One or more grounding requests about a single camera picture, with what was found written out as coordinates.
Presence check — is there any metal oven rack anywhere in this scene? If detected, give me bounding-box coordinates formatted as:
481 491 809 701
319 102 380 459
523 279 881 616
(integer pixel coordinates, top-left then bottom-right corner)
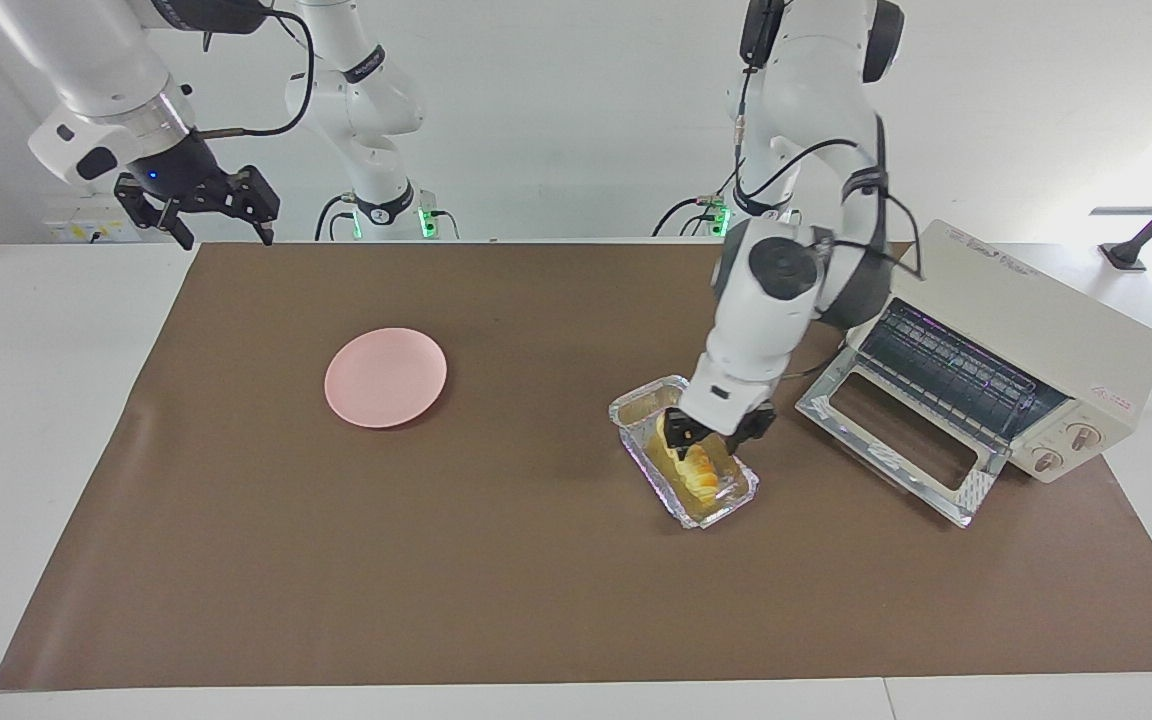
854 298 1069 443

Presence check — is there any black base cable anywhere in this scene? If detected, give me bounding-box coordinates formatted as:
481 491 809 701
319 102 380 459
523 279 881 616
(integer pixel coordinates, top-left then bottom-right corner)
651 165 742 239
313 193 362 242

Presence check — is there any cream toaster oven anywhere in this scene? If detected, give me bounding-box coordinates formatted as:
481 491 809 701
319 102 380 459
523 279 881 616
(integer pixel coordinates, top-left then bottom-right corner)
839 220 1152 484

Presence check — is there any white wall socket box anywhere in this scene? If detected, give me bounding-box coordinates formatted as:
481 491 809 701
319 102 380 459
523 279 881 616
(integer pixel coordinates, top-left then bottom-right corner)
44 195 152 244

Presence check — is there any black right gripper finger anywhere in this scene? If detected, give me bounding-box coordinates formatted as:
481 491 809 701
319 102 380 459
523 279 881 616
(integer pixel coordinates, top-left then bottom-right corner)
114 175 195 251
239 165 282 246

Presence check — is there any pink round plate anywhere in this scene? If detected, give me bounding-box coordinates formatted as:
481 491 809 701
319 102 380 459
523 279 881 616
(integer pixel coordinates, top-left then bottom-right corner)
324 327 449 430

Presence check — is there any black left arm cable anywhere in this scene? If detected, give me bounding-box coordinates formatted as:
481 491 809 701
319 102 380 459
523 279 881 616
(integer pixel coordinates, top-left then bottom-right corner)
731 60 927 386

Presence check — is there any glass oven door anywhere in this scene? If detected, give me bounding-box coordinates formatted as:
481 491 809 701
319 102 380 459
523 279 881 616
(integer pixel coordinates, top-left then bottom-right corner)
794 345 1009 529

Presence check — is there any brown table mat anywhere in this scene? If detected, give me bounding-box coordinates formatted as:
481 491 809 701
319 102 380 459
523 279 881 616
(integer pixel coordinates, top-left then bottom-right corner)
0 240 1152 693

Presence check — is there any sliced golden bread loaf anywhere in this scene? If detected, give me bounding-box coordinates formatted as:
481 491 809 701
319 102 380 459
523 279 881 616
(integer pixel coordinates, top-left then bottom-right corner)
654 412 723 506

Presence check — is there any aluminium foil tray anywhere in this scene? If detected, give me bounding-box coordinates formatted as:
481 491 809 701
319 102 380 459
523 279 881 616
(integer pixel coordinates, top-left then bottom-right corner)
608 375 760 531

